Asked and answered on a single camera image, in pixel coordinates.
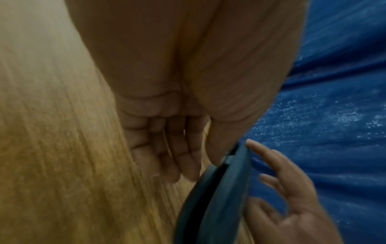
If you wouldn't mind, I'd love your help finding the blue curtain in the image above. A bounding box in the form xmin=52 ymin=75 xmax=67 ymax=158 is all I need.
xmin=238 ymin=0 xmax=386 ymax=244

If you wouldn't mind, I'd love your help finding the person's right hand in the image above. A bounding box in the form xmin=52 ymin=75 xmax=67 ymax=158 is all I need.
xmin=245 ymin=139 xmax=345 ymax=244

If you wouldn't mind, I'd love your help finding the person's left hand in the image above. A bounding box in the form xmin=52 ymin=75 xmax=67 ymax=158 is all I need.
xmin=64 ymin=0 xmax=312 ymax=183

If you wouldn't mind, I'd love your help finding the dark blue glasses case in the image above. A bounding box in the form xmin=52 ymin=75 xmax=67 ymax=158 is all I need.
xmin=173 ymin=140 xmax=253 ymax=244

